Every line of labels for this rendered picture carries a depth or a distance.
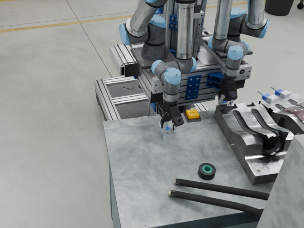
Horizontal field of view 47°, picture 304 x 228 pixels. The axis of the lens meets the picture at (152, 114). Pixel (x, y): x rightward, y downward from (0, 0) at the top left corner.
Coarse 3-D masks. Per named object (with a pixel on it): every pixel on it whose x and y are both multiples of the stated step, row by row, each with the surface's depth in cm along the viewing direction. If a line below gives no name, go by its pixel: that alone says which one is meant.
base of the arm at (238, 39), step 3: (240, 33) 209; (228, 36) 207; (231, 36) 206; (234, 36) 206; (237, 36) 207; (228, 39) 208; (231, 39) 208; (234, 39) 208; (237, 39) 209; (240, 39) 212; (237, 42) 209
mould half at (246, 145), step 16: (224, 112) 187; (240, 112) 187; (224, 128) 184; (240, 128) 177; (256, 128) 177; (240, 144) 167; (256, 144) 162; (288, 144) 166; (240, 160) 169; (256, 160) 163; (272, 160) 164; (256, 176) 156; (272, 176) 158
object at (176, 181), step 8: (176, 184) 155; (184, 184) 154; (192, 184) 152; (200, 184) 151; (208, 184) 150; (224, 192) 147; (232, 192) 145; (240, 192) 144; (248, 192) 142; (256, 192) 141
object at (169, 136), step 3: (168, 129) 181; (171, 129) 179; (165, 132) 177; (168, 132) 177; (171, 132) 177; (174, 132) 177; (165, 135) 177; (168, 135) 176; (171, 135) 177; (174, 135) 178; (165, 138) 178; (168, 138) 177; (171, 138) 178; (174, 138) 179; (165, 141) 179; (168, 141) 178
